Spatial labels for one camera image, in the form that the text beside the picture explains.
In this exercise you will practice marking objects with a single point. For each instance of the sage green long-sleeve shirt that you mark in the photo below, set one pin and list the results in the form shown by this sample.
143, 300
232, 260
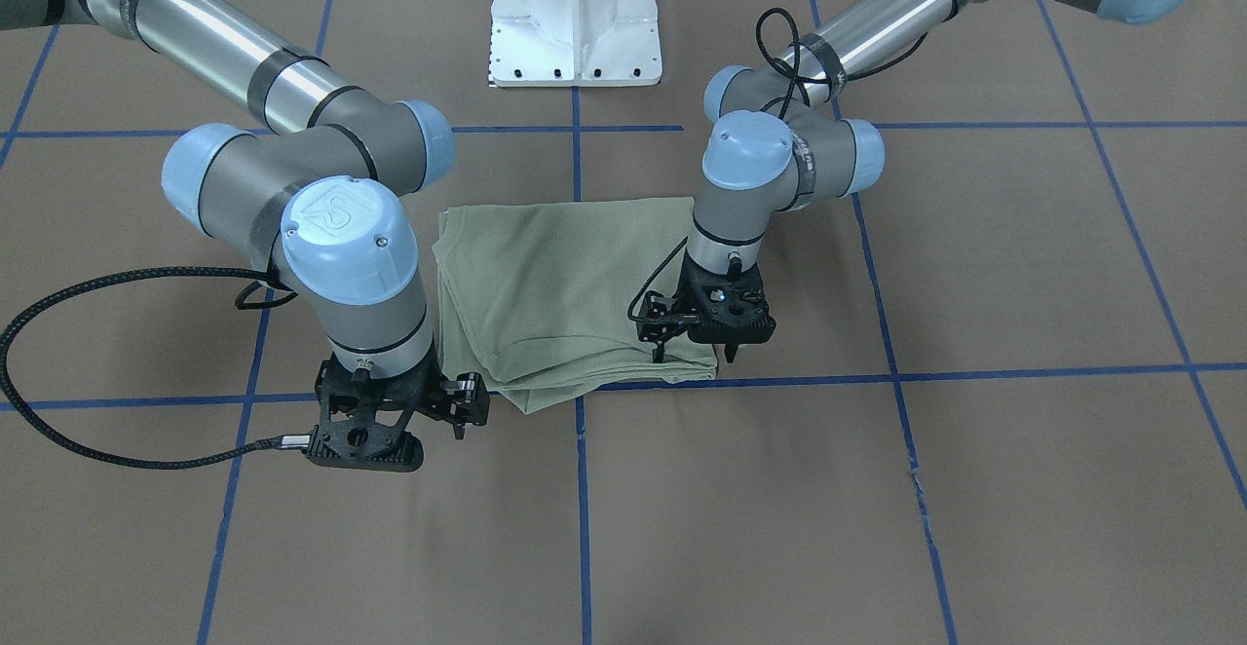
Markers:
534, 297

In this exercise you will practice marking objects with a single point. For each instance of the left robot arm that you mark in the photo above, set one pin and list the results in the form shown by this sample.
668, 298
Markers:
773, 148

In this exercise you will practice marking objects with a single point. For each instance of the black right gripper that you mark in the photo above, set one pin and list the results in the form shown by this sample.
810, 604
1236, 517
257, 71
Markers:
461, 399

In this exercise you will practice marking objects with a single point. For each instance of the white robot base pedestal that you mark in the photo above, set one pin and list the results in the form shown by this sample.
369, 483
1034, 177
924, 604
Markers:
582, 43

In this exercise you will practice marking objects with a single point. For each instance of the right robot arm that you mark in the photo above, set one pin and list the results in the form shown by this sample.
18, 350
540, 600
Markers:
316, 210

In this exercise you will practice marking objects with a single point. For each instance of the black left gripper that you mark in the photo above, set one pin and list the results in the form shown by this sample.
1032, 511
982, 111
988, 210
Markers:
665, 315

